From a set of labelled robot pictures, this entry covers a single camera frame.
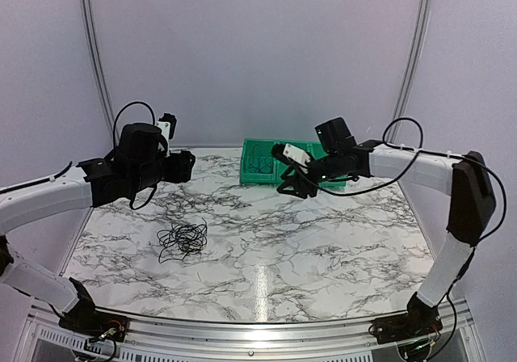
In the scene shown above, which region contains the right green storage bin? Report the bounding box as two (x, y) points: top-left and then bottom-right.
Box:
(309, 142), (346, 187)

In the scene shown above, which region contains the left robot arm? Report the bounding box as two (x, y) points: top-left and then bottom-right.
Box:
(1, 113), (195, 334)

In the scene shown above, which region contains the front aluminium rail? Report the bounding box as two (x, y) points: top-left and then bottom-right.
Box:
(23, 309), (485, 362)

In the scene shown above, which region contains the middle green storage bin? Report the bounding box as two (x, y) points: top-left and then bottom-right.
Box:
(271, 141), (314, 184)

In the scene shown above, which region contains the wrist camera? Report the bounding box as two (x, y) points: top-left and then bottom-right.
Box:
(155, 112), (177, 154)
(271, 143), (313, 166)

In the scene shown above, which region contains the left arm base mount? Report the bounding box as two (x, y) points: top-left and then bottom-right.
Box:
(59, 311), (129, 342)

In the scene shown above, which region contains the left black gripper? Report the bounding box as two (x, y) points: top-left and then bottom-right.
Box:
(131, 149), (195, 194)

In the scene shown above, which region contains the black cable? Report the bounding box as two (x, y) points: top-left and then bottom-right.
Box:
(156, 217), (208, 264)

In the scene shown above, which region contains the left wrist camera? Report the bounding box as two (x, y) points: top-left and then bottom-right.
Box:
(155, 112), (177, 154)

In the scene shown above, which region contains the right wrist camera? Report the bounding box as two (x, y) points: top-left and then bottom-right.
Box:
(271, 143), (313, 166)

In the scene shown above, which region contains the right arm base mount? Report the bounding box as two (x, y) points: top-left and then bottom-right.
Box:
(368, 313), (443, 344)

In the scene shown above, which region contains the left green storage bin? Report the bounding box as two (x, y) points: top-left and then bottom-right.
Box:
(239, 138), (277, 184)

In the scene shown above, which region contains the light blue cable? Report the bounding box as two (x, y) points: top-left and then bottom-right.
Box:
(245, 143), (275, 175)

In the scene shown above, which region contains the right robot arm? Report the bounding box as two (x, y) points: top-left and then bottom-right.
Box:
(271, 117), (500, 342)

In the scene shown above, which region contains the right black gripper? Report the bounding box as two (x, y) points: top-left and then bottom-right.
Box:
(276, 152), (343, 200)

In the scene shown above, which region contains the green storage bin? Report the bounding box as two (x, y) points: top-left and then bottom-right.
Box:
(271, 141), (314, 184)
(239, 138), (277, 184)
(309, 142), (346, 187)

